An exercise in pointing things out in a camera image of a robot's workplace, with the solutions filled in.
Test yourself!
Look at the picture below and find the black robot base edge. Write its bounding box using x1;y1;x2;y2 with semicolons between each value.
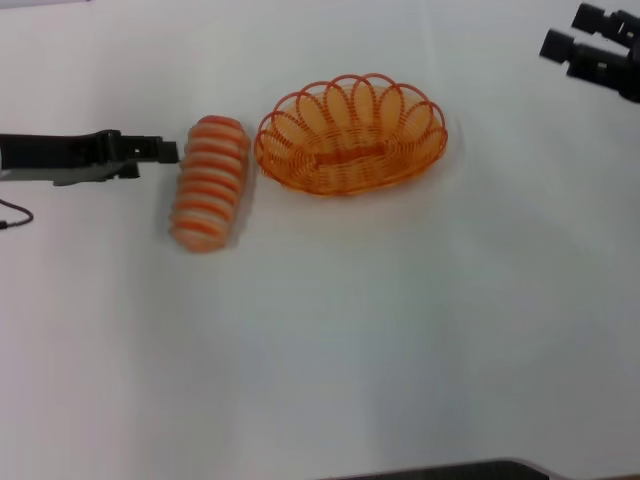
344;457;556;480

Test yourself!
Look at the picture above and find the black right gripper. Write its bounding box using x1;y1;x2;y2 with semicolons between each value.
539;3;640;104

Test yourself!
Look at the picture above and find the orange white striped bread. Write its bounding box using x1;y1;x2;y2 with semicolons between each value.
169;114;251;255

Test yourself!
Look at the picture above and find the orange wire basket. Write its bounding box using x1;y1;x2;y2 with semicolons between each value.
253;73;448;198

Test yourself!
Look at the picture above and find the dark left arm cable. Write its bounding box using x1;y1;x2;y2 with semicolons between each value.
0;198;35;231

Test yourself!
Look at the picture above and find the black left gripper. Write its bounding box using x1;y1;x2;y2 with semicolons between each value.
0;129;179;187

